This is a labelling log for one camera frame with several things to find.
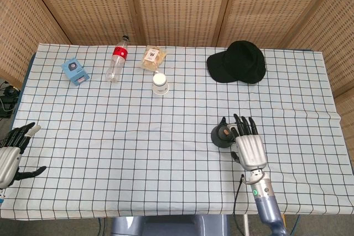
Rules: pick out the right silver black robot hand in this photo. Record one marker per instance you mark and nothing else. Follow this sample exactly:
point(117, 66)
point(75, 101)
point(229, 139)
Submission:
point(250, 150)

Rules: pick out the white table leg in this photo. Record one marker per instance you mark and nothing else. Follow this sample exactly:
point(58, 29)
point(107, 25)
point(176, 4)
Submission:
point(245, 226)

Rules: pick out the small blue cardboard box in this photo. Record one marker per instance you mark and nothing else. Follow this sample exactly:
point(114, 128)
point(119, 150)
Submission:
point(75, 73)

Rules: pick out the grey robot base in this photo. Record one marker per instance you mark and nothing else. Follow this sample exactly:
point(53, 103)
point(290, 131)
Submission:
point(166, 226)

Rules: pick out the clear bag of snacks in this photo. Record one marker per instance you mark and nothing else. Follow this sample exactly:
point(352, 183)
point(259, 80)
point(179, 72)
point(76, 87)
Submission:
point(152, 59)

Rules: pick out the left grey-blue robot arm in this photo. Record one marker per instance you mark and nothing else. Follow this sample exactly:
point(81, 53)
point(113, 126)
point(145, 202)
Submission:
point(1, 195)

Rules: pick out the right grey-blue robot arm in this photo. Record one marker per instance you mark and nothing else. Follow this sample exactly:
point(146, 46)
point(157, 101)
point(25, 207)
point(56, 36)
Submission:
point(266, 205)

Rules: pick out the white paper cup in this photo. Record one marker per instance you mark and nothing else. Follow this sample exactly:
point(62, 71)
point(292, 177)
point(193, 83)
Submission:
point(160, 85)

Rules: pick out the woven wooden folding screen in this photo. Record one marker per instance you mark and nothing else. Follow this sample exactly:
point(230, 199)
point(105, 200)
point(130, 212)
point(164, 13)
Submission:
point(179, 4)

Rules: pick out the black cast iron teapot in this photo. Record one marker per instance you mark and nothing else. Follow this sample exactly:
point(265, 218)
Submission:
point(218, 142)

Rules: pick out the light blue checkered tablecloth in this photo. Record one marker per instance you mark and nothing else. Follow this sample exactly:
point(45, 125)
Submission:
point(138, 169)

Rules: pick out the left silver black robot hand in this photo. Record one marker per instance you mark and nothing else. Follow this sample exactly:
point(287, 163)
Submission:
point(8, 161)

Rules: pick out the black baseball cap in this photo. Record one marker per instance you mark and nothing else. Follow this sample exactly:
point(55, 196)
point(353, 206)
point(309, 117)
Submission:
point(238, 62)

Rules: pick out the clear plastic bottle red label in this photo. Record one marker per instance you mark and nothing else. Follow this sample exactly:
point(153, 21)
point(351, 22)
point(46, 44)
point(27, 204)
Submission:
point(116, 62)

